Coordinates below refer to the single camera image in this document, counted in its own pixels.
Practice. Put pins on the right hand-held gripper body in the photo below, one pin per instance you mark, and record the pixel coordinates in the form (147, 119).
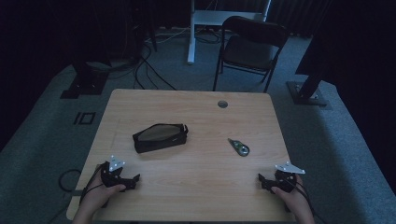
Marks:
(285, 179)

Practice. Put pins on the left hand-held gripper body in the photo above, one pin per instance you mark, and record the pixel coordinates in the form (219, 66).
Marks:
(112, 178)

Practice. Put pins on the green correction tape dispenser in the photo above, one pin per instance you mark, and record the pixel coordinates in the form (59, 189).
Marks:
(239, 147)

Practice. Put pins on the black pencil case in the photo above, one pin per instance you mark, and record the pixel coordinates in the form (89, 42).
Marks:
(160, 137)

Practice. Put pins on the person's right hand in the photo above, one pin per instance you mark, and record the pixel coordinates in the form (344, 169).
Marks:
(292, 199)

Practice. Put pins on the person's left hand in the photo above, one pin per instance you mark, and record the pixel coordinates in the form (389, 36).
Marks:
(99, 195)

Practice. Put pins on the black folding chair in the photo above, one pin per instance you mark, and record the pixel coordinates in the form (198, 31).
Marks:
(249, 49)

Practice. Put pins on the dark curtain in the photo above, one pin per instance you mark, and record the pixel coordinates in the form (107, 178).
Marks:
(358, 62)

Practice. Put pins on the black stand with base plate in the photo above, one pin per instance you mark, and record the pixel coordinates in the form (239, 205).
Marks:
(306, 91)
(84, 82)

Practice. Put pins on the white desk frame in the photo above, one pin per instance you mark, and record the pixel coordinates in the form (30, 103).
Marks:
(214, 18)

